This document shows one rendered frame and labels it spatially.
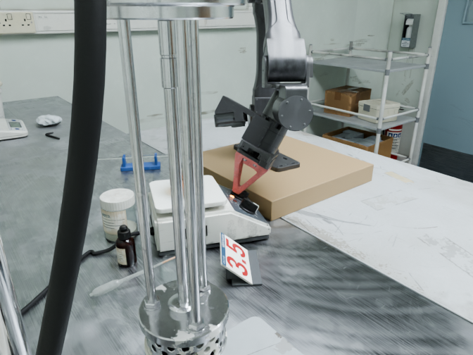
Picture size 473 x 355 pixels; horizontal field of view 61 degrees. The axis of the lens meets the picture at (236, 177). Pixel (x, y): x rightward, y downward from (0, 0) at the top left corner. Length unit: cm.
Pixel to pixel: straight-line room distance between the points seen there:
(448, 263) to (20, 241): 73
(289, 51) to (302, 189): 27
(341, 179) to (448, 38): 275
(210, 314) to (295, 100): 42
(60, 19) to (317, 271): 170
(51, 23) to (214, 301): 184
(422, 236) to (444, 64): 285
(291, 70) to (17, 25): 149
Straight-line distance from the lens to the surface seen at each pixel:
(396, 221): 84
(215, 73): 251
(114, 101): 223
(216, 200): 66
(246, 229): 69
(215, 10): 21
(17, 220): 89
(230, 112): 74
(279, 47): 73
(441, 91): 360
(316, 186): 85
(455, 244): 80
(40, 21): 205
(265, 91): 91
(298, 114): 65
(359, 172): 96
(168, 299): 32
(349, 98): 291
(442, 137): 364
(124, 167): 105
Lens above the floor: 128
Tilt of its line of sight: 23 degrees down
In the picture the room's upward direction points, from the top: straight up
